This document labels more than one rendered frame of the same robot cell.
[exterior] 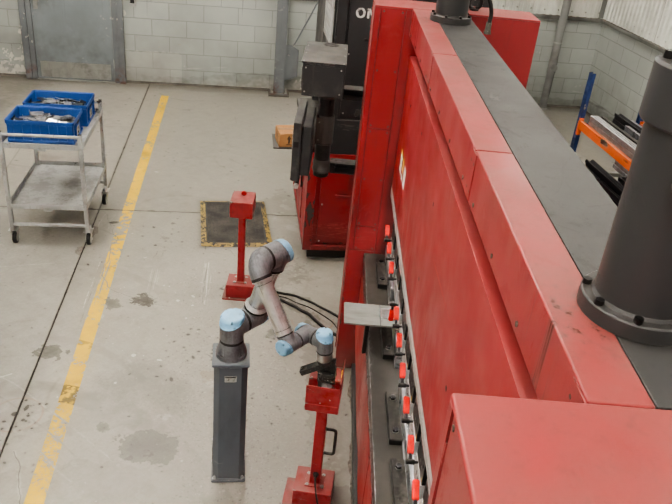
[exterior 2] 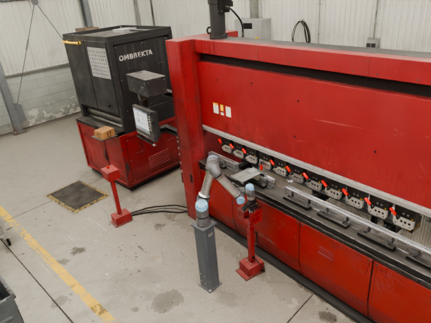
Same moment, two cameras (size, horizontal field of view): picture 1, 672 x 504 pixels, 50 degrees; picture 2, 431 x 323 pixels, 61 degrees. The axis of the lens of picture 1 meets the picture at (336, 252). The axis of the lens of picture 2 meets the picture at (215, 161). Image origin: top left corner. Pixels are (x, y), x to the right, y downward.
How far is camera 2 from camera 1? 2.00 m
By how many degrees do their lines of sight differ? 31
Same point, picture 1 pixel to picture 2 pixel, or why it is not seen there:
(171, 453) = (179, 296)
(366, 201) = (194, 136)
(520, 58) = not seen: hidden behind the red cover
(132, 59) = not seen: outside the picture
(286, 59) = (16, 111)
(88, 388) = (104, 300)
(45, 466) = not seen: outside the picture
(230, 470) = (216, 281)
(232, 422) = (213, 256)
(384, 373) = (270, 192)
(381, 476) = (321, 220)
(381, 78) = (187, 75)
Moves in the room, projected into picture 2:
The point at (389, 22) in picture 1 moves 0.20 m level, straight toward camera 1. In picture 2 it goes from (185, 48) to (194, 49)
